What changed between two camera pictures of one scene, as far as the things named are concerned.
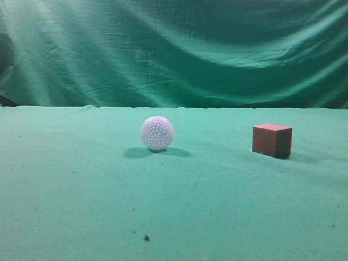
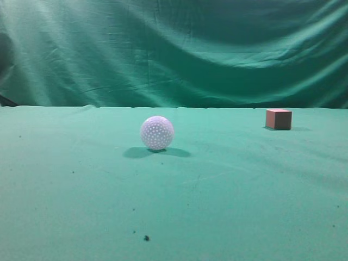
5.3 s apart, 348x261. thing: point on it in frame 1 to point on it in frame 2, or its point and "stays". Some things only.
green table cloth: (78, 183) stays
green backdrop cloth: (223, 54) stays
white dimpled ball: (157, 132) stays
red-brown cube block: (272, 140) to (279, 119)
